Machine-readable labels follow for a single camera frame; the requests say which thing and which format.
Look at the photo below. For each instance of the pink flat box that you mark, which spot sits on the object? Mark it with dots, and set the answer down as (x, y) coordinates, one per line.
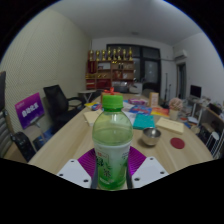
(137, 101)

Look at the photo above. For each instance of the pink flowers in white pot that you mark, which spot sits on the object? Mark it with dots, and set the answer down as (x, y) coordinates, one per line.
(175, 105)

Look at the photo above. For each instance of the black computer monitor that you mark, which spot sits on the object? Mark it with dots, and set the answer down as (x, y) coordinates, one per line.
(196, 91)

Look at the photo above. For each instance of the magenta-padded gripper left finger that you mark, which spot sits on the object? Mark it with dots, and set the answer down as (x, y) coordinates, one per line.
(85, 163)

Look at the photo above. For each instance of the cluttered wooden side desk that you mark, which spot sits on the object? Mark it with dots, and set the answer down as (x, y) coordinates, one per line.
(213, 113)

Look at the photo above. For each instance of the blue printed book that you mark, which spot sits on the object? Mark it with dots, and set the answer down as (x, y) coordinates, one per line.
(140, 109)

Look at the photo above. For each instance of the black office chair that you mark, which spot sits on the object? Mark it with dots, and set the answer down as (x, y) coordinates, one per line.
(58, 103)

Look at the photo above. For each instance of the white wall air conditioner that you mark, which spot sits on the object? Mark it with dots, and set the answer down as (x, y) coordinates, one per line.
(181, 54)

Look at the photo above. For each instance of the orange printed book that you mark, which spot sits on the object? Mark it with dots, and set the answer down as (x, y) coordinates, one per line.
(160, 111)

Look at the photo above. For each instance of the tan upright cardboard box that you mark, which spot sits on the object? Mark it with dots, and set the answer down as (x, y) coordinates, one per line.
(153, 99)

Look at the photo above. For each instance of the long cream book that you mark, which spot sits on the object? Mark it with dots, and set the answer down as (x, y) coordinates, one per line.
(170, 125)

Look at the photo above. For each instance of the green drink bottle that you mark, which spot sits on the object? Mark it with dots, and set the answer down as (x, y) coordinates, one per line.
(112, 140)

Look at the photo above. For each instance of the small round side table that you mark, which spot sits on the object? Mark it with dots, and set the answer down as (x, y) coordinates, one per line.
(87, 93)

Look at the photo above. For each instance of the small cream notebook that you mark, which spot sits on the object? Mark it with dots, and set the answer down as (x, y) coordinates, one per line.
(90, 117)

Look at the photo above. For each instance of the black bag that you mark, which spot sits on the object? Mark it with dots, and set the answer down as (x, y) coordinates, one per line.
(23, 145)

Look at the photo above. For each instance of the yellow gift box red ribbon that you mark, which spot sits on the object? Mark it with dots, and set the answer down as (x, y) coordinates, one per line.
(108, 90)

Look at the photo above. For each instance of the wooden shelf unit with trophies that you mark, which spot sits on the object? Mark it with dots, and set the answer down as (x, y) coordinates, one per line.
(111, 71)

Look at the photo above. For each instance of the white booklet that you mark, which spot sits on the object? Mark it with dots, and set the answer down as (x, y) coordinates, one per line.
(130, 115)

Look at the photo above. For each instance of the dark glass door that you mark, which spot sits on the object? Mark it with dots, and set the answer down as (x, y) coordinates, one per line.
(150, 70)

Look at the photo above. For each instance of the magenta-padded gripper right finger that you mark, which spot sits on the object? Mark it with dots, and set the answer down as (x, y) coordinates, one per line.
(140, 165)

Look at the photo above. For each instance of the purple sign board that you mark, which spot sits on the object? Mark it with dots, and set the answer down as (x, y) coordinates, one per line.
(29, 110)

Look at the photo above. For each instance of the teal book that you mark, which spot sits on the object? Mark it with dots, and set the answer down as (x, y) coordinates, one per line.
(144, 121)

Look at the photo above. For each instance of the flat round red coaster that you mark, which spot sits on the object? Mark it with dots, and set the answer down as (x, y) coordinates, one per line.
(177, 143)

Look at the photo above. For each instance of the white round stool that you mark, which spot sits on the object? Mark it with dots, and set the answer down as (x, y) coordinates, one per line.
(213, 136)

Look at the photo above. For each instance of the small steel bowl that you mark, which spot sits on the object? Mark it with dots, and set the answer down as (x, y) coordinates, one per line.
(151, 136)

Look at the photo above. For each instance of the grey striped chair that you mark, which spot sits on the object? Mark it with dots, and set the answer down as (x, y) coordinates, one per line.
(3, 133)

